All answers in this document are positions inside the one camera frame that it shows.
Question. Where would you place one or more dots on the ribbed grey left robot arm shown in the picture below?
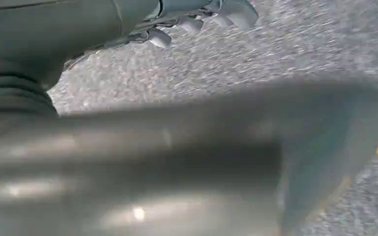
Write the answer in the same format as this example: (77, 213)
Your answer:
(9, 97)

